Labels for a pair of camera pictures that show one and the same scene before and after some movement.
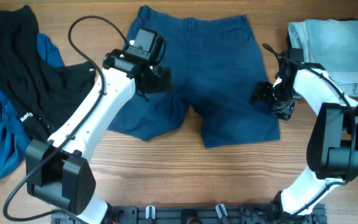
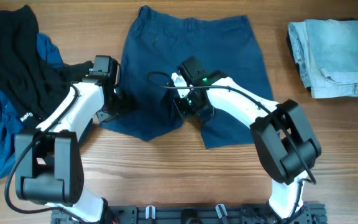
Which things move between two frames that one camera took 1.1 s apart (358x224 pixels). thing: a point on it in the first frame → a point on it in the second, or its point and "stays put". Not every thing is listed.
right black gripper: x=263 y=94 → x=188 y=109
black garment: x=42 y=95 stays put
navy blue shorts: x=217 y=66 stays put
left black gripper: x=159 y=79 → x=110 y=111
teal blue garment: x=5 y=147 stays put
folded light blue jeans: x=343 y=47 stays put
